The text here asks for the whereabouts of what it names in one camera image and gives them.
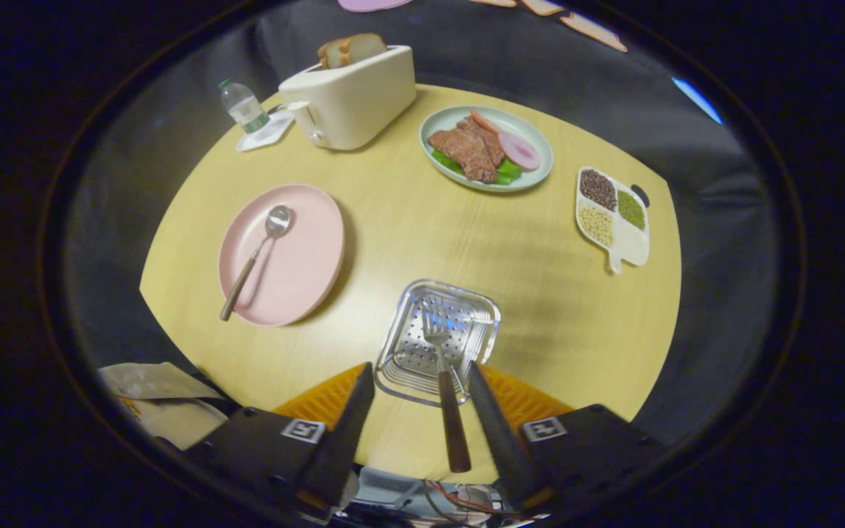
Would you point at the cream white toaster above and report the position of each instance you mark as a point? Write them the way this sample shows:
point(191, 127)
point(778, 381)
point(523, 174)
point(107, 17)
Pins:
point(356, 99)

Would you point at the pink ham slice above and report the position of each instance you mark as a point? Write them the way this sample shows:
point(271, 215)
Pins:
point(520, 150)

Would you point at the white divided dish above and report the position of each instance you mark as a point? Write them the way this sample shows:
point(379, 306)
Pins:
point(631, 249)

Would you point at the perforated square metal tray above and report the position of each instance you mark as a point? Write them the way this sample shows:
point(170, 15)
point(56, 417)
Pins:
point(408, 352)

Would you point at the brown meat slices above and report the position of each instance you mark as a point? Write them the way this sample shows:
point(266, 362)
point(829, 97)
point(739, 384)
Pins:
point(466, 150)

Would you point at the white square coaster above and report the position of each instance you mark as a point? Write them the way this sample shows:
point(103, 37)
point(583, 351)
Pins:
point(276, 132)

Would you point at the green lettuce leaf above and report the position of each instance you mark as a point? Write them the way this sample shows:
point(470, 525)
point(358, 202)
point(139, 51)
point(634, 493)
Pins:
point(508, 172)

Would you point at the pink round plate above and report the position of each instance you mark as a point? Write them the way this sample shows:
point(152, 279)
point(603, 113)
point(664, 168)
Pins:
point(305, 257)

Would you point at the orange red vegetable slice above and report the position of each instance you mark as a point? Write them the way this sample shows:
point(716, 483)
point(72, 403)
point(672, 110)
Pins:
point(483, 119)

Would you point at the pale green plate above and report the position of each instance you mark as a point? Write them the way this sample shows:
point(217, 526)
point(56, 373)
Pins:
point(532, 172)

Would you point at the small black oval object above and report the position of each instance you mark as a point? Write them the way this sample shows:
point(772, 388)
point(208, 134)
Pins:
point(640, 196)

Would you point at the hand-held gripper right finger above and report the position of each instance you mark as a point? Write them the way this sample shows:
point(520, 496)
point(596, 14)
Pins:
point(499, 433)

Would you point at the pile of green beans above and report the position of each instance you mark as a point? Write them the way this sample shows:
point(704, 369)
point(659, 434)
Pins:
point(631, 210)

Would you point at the pile of pale yellow beans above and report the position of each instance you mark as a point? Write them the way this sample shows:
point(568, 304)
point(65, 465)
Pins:
point(596, 226)

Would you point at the clear plastic water bottle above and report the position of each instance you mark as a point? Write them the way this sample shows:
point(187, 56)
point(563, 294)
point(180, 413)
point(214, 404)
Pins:
point(245, 108)

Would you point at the pile of dark brown beans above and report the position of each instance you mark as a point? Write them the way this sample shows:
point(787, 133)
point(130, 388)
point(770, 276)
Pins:
point(598, 189)

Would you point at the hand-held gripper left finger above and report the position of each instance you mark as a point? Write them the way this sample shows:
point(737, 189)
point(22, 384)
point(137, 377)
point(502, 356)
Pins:
point(345, 433)

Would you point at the white printed bag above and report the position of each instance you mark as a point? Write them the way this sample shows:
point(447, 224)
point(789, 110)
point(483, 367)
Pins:
point(166, 411)

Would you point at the toast bread slice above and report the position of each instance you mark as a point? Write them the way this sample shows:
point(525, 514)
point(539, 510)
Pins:
point(367, 48)
point(331, 53)

